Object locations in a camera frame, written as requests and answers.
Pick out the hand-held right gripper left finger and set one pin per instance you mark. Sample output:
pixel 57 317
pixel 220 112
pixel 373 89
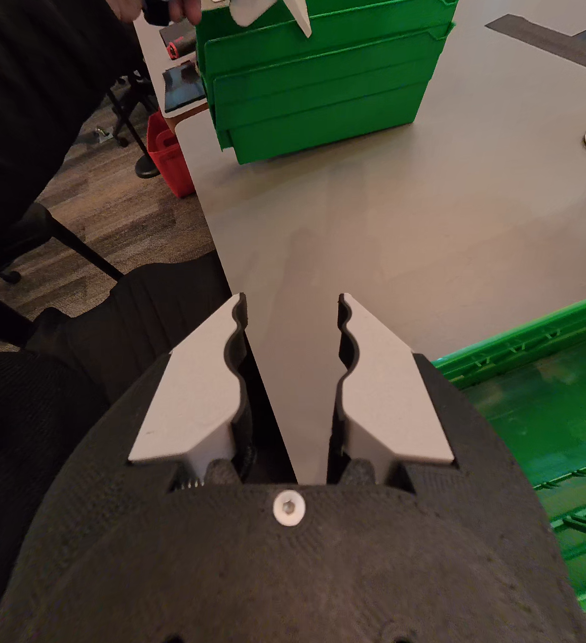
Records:
pixel 187 402

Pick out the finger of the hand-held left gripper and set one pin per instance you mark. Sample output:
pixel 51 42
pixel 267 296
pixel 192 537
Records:
pixel 250 12
pixel 300 17

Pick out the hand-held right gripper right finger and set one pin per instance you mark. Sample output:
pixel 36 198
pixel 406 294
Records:
pixel 393 402

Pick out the person's left hand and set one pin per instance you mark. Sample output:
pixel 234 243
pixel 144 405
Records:
pixel 187 10

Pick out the red and black tool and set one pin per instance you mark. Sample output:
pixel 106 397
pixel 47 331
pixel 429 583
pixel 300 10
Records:
pixel 177 42

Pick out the dark screen tablet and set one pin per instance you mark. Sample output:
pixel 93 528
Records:
pixel 185 85

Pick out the black office chair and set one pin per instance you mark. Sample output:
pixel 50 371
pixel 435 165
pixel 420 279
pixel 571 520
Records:
pixel 122 110
pixel 71 241

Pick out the red plastic crate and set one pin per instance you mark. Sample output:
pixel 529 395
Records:
pixel 172 155

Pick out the black round stand foot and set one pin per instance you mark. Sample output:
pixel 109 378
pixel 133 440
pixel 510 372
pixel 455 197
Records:
pixel 147 168

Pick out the grey tape strip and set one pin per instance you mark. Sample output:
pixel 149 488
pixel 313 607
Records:
pixel 549 42

